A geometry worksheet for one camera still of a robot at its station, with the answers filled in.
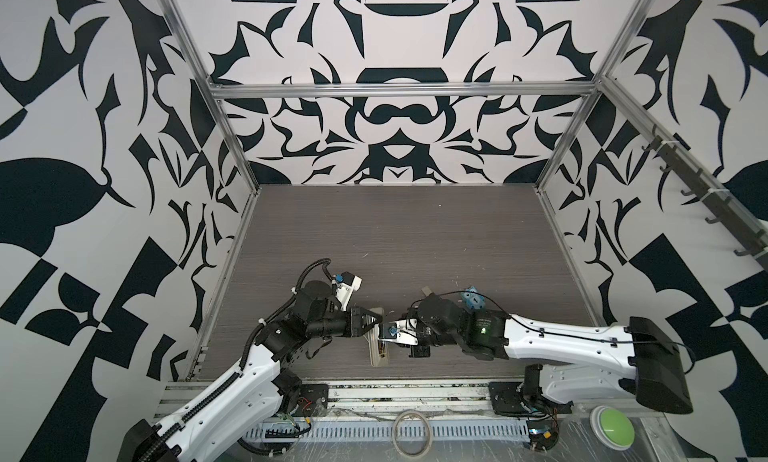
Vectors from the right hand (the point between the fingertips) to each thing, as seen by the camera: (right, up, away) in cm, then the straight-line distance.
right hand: (388, 329), depth 71 cm
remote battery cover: (+12, +3, +22) cm, 25 cm away
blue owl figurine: (+25, +2, +19) cm, 31 cm away
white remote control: (-3, -5, 0) cm, 6 cm away
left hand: (-1, +3, +2) cm, 3 cm away
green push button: (+51, -22, -2) cm, 56 cm away
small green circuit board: (+36, -24, 0) cm, 43 cm away
